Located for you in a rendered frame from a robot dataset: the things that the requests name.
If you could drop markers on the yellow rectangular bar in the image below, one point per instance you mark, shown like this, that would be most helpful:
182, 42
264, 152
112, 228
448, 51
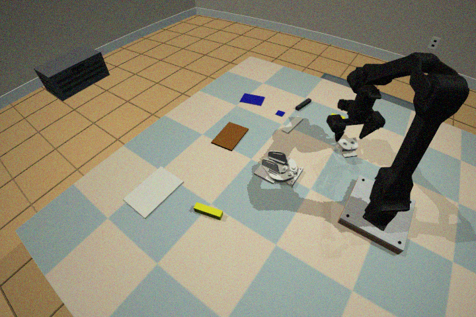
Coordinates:
209, 211

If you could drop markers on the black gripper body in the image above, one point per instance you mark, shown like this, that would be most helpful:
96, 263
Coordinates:
356, 116

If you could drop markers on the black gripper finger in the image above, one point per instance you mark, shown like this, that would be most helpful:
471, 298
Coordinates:
366, 130
338, 135

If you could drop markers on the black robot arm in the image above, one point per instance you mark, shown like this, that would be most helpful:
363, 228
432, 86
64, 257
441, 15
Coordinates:
438, 95

